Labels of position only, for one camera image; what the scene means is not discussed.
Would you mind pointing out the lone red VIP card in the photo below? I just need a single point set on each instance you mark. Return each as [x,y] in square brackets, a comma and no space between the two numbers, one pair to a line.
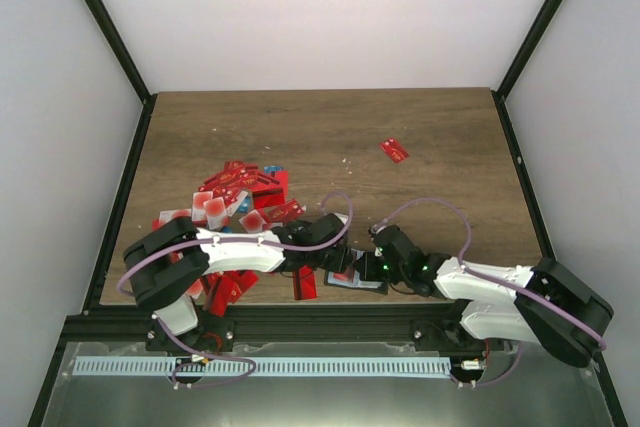
[394,150]

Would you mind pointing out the white red circle card upper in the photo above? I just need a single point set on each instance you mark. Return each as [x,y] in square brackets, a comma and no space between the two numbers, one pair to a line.
[216,213]

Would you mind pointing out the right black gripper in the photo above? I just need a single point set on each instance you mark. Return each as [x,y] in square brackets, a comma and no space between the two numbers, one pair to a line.
[368,273]

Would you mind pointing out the black leather card holder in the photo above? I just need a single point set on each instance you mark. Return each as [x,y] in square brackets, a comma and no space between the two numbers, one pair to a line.
[358,284]

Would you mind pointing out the light blue slotted cable duct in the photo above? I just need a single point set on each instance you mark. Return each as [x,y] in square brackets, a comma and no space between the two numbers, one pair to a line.
[397,367]

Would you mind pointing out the blue card top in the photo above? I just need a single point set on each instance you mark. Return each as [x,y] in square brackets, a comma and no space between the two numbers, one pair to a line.
[272,168]

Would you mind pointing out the red card black stripe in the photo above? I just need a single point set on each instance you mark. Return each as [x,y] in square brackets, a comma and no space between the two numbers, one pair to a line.
[304,284]

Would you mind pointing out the white red circle card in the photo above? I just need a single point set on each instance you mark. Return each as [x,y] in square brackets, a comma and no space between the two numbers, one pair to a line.
[216,213]
[168,215]

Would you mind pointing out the black aluminium frame rail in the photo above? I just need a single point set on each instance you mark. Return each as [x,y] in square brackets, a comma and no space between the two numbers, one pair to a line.
[264,323]

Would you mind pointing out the red VIP card top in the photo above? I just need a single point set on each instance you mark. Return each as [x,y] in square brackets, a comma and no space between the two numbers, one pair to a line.
[224,178]

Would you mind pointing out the red VIP card centre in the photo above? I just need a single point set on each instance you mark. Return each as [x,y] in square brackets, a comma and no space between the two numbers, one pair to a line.
[289,211]

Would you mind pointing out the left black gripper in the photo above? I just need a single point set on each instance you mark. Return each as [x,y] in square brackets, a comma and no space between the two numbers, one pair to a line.
[341,263]

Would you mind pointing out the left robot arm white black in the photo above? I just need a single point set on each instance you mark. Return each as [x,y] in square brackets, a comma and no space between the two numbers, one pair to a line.
[163,266]

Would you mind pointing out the white red circle card left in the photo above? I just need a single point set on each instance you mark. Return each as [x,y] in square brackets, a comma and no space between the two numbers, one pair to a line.
[168,215]

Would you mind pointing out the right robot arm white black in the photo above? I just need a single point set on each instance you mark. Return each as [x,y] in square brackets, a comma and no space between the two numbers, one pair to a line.
[545,304]

